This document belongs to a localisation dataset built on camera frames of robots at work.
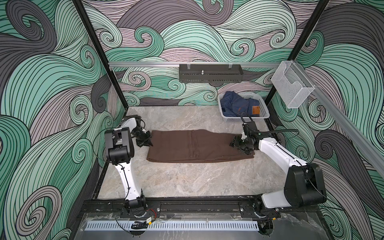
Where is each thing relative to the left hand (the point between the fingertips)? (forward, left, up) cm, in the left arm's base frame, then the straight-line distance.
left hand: (151, 143), depth 96 cm
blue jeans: (+31, -58, +7) cm, 66 cm away
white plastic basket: (+24, -79, +6) cm, 83 cm away
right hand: (-4, -52, +7) cm, 52 cm away
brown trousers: (-1, -28, 0) cm, 28 cm away
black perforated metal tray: (+35, -38, +31) cm, 60 cm away
